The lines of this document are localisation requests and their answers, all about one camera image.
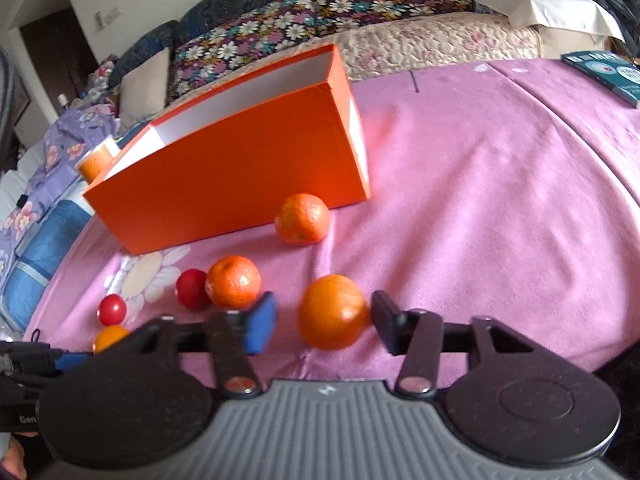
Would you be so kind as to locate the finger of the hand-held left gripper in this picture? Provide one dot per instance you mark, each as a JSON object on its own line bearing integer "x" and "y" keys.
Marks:
{"x": 72, "y": 361}

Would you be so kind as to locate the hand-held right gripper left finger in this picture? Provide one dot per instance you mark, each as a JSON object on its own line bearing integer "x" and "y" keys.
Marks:
{"x": 260, "y": 322}

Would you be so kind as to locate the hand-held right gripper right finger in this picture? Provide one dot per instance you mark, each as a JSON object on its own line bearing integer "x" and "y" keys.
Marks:
{"x": 386, "y": 321}

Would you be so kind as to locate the large orange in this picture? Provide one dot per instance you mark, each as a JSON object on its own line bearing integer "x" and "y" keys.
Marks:
{"x": 332, "y": 317}

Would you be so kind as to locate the orange cardboard box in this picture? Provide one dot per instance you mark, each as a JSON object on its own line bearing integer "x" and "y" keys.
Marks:
{"x": 225, "y": 185}

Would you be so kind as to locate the person's left hand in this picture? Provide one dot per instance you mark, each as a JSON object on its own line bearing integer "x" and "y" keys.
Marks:
{"x": 11, "y": 460}

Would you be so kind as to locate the small kumquat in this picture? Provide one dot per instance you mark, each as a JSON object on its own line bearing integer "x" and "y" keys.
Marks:
{"x": 111, "y": 338}

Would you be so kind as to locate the glossy tangerine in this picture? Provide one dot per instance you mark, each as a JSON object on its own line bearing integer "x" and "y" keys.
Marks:
{"x": 233, "y": 282}

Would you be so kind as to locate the small red tomato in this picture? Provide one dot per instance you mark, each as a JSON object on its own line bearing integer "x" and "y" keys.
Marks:
{"x": 111, "y": 309}

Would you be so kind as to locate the red plum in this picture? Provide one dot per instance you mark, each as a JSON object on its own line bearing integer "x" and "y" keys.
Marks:
{"x": 191, "y": 289}

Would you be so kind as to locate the orange with dark stem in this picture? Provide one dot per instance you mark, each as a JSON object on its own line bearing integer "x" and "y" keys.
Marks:
{"x": 301, "y": 220}

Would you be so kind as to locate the blue striped blanket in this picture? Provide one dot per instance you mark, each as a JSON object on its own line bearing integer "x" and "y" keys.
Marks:
{"x": 40, "y": 255}

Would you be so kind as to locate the pink tablecloth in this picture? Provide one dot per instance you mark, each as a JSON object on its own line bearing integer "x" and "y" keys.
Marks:
{"x": 475, "y": 210}

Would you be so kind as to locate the orange speckled canister white lid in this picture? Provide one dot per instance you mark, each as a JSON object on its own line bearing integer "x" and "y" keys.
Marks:
{"x": 95, "y": 162}

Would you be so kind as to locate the purple floral cloth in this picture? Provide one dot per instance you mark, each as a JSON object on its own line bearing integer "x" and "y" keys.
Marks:
{"x": 55, "y": 155}

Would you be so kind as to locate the beige pillow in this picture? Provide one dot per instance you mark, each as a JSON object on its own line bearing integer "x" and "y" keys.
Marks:
{"x": 145, "y": 85}

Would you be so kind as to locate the beige quilted bedspread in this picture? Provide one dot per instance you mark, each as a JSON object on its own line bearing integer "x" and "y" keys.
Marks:
{"x": 430, "y": 45}

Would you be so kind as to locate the floral dark pillow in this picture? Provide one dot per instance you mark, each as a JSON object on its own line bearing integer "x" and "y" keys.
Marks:
{"x": 220, "y": 0}

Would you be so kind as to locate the teal book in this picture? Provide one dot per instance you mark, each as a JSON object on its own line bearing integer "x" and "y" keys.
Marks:
{"x": 610, "y": 72}

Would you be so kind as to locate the white wall switch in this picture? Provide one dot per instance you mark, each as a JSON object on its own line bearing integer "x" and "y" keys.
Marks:
{"x": 107, "y": 16}

